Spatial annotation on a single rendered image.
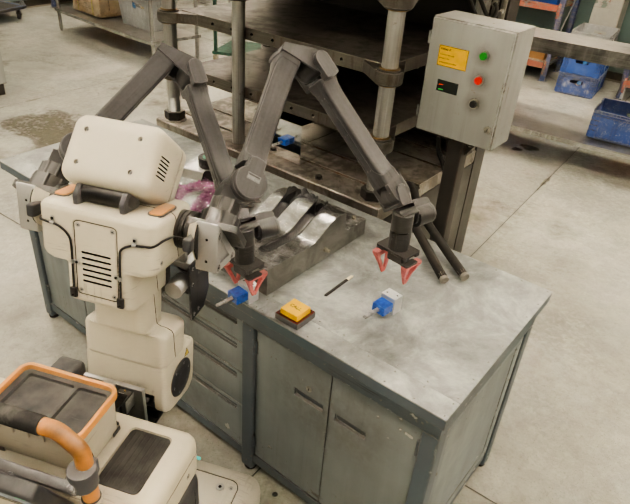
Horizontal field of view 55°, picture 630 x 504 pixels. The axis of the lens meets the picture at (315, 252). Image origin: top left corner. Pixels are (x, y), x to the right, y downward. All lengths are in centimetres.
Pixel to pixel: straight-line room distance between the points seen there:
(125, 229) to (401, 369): 76
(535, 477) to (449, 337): 97
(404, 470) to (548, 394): 124
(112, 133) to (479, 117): 130
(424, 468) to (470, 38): 134
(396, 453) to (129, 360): 75
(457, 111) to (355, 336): 94
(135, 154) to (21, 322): 193
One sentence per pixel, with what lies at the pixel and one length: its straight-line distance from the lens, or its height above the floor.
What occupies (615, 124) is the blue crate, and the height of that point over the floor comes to 40.
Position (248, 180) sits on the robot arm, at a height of 128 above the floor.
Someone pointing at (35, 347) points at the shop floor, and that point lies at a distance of 295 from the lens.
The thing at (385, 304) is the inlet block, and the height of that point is 84.
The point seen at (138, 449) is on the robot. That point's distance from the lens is 138.
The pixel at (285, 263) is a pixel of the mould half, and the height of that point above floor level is 88.
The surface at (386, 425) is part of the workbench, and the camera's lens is 171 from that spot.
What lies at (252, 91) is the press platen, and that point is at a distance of 270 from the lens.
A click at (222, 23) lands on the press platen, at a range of 276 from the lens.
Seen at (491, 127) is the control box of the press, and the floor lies 116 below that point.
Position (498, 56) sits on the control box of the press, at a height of 139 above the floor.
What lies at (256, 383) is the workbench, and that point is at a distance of 201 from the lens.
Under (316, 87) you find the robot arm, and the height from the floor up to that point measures 140.
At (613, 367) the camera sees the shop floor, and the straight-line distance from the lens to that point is 317.
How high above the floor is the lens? 185
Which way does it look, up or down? 32 degrees down
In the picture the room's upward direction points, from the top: 5 degrees clockwise
